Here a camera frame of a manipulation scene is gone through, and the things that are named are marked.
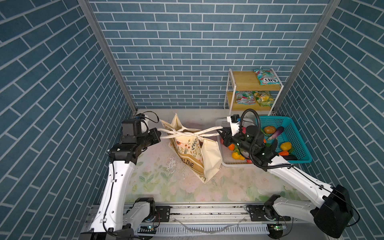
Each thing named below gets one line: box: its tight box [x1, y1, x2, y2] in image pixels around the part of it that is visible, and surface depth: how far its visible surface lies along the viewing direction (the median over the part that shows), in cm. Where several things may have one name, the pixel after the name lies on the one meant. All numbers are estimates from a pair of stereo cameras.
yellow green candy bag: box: [253, 91, 274, 107], surface depth 105 cm
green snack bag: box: [254, 68, 280, 86], surface depth 92 cm
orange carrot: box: [279, 151, 289, 156], surface depth 96 cm
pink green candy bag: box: [235, 90, 256, 105], surface depth 106 cm
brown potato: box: [263, 125, 277, 134], surface depth 107 cm
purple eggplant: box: [267, 126, 285, 141], surface depth 106 cm
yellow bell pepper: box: [280, 141, 292, 151], surface depth 98 cm
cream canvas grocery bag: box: [158, 113, 223, 184], surface depth 76 cm
